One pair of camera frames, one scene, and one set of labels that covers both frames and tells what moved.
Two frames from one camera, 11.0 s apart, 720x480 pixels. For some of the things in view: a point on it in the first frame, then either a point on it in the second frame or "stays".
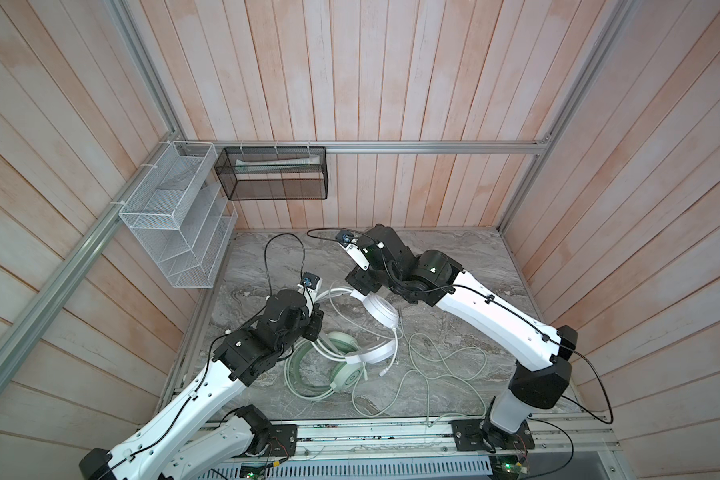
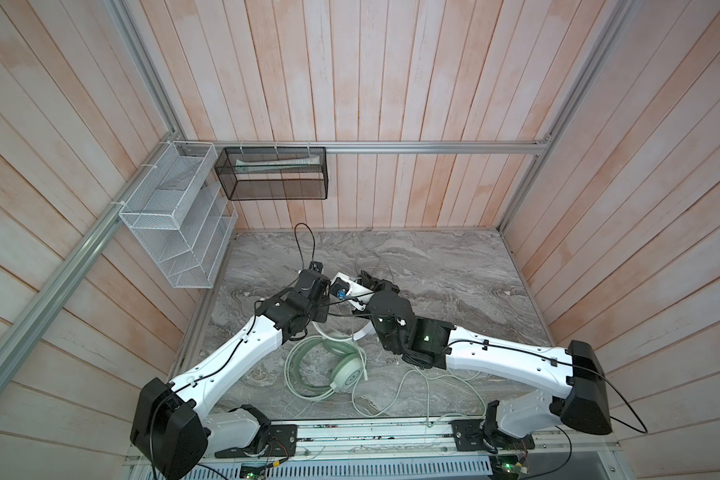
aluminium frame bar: [359, 147] stays
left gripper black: [316, 324] stays
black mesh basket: [274, 173] stays
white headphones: [382, 313] to [369, 330]
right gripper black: [362, 281] to [381, 287]
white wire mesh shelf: [182, 221] stays
